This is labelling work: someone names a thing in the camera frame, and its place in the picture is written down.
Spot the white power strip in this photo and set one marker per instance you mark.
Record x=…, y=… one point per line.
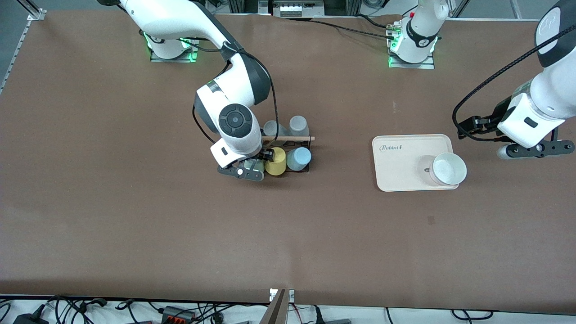
x=297, y=9

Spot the white post bracket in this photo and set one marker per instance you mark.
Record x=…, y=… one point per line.
x=290, y=295

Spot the beige tray with Rabbit print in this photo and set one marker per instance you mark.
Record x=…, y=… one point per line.
x=405, y=166

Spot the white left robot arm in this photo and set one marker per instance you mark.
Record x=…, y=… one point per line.
x=553, y=90

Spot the yellow plastic cup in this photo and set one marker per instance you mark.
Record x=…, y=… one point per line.
x=276, y=161

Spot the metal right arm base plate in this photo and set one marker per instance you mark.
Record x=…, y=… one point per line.
x=194, y=55

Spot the light blue plastic cup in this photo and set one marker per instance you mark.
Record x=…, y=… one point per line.
x=299, y=158

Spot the black box with red connectors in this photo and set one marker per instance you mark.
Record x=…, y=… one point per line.
x=177, y=315

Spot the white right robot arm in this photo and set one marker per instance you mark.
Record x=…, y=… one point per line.
x=234, y=119

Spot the white bowl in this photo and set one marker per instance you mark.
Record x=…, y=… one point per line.
x=447, y=168

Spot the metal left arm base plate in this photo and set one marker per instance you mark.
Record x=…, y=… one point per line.
x=426, y=65

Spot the black power adapter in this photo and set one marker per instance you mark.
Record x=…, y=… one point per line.
x=29, y=319

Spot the aluminium frame rail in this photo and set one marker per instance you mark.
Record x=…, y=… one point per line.
x=20, y=45

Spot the grey plastic cup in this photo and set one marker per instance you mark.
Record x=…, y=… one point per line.
x=271, y=128
x=299, y=125

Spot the pale green plastic cup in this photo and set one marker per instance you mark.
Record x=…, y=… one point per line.
x=257, y=165

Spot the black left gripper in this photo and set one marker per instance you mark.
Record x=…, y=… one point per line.
x=491, y=119

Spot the grey slanted post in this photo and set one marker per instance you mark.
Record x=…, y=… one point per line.
x=275, y=312

